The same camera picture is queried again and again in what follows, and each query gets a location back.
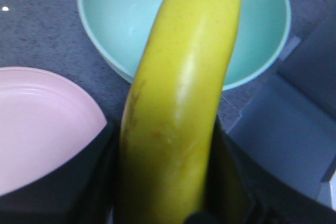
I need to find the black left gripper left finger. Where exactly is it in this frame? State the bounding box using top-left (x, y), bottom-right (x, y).
top-left (0, 120), bottom-right (122, 224)

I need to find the pink plate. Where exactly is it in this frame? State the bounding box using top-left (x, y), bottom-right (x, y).
top-left (1, 67), bottom-right (107, 195)

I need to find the green ribbed bowl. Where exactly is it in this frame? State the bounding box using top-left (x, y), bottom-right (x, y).
top-left (77, 0), bottom-right (291, 90)

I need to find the yellow banana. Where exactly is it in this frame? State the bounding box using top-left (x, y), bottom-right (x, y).
top-left (113, 0), bottom-right (241, 223)

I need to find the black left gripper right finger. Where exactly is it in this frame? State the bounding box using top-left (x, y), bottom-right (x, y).
top-left (203, 118), bottom-right (336, 224)

